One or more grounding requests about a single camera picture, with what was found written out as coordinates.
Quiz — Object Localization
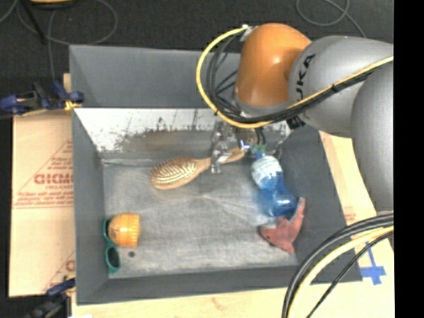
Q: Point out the wooden hairbrush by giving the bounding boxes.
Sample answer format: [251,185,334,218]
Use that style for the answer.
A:
[150,147,246,191]

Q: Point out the red-brown cloth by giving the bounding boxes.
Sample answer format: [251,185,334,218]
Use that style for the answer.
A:
[258,196,307,255]

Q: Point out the brown cardboard board red print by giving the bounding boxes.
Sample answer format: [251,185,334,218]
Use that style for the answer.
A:
[7,72,78,298]

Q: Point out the grey metal bin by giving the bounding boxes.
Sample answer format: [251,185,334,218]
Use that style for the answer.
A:
[68,44,362,305]

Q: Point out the orange cup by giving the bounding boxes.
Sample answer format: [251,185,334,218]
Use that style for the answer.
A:
[107,212,141,248]

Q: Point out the green sunglasses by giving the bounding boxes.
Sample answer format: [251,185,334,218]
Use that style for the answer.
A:
[102,217,121,275]

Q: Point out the blue clear plastic bottle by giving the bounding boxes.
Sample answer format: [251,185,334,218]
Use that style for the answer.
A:
[249,154,298,219]

